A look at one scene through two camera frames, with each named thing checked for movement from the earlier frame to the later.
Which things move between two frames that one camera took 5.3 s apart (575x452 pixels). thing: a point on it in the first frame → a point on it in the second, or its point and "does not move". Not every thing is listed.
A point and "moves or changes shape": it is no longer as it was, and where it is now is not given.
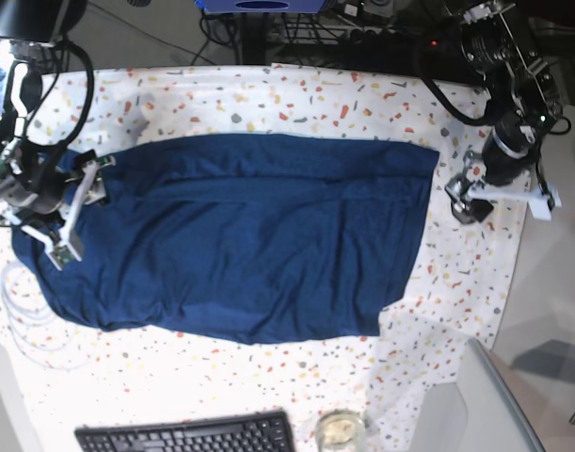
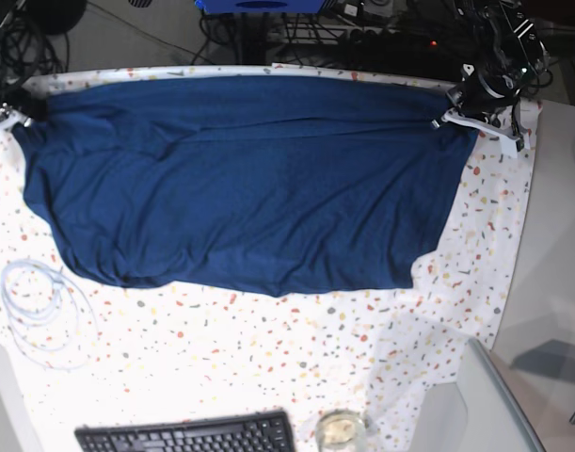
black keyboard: (265, 431) does not move
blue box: (259, 6) does not move
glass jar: (341, 430) does not move
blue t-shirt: (266, 239) moves or changes shape
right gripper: (508, 153) → (484, 92)
